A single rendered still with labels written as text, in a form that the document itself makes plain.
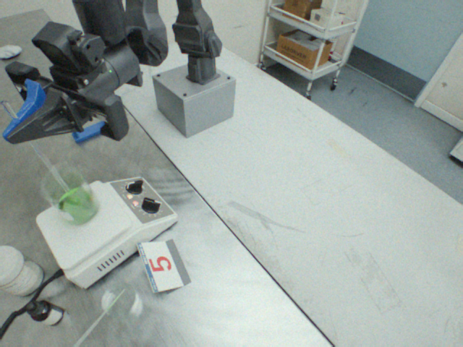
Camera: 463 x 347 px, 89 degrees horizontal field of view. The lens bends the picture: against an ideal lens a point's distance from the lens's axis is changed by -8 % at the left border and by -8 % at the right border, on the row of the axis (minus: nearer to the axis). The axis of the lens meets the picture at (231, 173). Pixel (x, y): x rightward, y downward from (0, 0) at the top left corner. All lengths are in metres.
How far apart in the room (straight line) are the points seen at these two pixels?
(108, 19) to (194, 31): 0.23
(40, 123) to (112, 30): 0.15
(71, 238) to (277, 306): 0.35
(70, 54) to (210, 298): 0.40
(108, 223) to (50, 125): 0.17
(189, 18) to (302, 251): 0.51
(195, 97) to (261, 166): 0.22
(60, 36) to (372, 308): 0.60
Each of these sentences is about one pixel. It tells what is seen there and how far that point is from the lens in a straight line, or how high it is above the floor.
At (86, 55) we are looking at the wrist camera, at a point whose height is 1.22.
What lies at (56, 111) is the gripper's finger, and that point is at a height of 1.16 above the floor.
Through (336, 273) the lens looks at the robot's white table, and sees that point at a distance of 0.52.
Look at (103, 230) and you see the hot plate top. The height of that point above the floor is 0.99.
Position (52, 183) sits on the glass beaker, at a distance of 0.45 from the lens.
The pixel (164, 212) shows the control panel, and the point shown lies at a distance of 0.49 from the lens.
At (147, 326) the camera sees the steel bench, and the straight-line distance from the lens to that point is 0.47.
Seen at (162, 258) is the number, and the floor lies 0.92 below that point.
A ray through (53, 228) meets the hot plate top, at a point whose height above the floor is 0.99.
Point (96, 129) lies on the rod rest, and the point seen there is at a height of 0.91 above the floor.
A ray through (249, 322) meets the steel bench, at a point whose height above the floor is 0.90.
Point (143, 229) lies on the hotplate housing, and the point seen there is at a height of 0.96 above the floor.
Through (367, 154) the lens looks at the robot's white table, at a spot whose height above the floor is 0.90.
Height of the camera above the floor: 1.35
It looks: 51 degrees down
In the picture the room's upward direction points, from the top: 5 degrees clockwise
